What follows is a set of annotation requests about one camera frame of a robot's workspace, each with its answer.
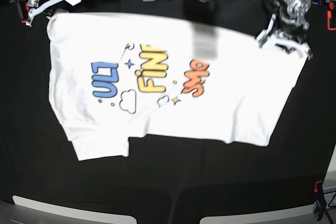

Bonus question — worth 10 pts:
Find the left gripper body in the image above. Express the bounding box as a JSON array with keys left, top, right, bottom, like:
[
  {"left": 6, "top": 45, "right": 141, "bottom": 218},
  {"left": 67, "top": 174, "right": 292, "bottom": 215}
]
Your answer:
[{"left": 262, "top": 14, "right": 313, "bottom": 59}]

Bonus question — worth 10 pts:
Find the white printed t-shirt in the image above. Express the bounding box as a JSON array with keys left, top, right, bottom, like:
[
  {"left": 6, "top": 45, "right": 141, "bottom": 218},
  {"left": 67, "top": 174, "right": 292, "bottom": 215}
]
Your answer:
[{"left": 47, "top": 13, "right": 307, "bottom": 161}]

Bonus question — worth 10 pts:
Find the orange black clamp far left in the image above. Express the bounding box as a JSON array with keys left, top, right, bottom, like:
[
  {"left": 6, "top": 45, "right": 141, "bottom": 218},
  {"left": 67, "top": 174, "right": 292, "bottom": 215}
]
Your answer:
[{"left": 15, "top": 0, "right": 29, "bottom": 24}]

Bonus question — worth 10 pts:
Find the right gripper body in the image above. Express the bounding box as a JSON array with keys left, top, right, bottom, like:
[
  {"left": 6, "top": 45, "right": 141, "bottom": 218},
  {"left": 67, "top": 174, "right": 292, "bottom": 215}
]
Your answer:
[{"left": 25, "top": 0, "right": 80, "bottom": 27}]

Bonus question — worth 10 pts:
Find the orange blue clamp near right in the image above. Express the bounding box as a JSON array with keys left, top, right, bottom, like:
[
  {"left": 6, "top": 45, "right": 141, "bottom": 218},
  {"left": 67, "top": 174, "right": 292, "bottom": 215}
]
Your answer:
[{"left": 313, "top": 180, "right": 326, "bottom": 221}]

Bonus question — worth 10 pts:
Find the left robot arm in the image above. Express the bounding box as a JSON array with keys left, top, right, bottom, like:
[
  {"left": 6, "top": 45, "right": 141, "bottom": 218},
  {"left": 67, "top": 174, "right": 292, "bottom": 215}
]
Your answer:
[{"left": 255, "top": 0, "right": 312, "bottom": 59}]

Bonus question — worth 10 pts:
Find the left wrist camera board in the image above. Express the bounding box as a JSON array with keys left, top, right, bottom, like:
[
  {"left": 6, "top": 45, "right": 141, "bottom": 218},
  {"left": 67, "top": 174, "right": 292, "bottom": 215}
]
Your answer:
[{"left": 255, "top": 30, "right": 269, "bottom": 48}]

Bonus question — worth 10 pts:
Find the orange clamp far right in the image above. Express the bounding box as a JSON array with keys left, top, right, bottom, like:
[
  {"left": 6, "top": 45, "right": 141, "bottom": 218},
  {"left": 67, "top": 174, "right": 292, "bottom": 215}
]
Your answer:
[{"left": 327, "top": 1, "right": 335, "bottom": 31}]

